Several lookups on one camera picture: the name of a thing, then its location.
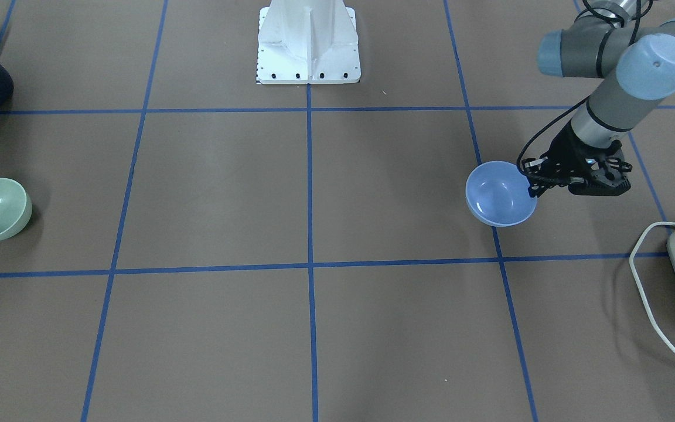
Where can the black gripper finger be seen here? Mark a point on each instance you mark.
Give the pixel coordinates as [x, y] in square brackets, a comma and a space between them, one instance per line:
[539, 185]
[535, 166]

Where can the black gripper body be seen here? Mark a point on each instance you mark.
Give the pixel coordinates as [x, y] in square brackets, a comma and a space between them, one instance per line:
[565, 152]

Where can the blue bowl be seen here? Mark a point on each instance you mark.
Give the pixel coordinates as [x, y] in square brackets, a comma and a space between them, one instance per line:
[497, 194]

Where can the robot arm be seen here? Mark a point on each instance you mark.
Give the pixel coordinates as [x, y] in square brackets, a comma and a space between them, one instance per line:
[636, 67]

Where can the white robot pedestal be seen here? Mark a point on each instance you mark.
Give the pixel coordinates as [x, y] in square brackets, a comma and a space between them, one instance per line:
[307, 42]

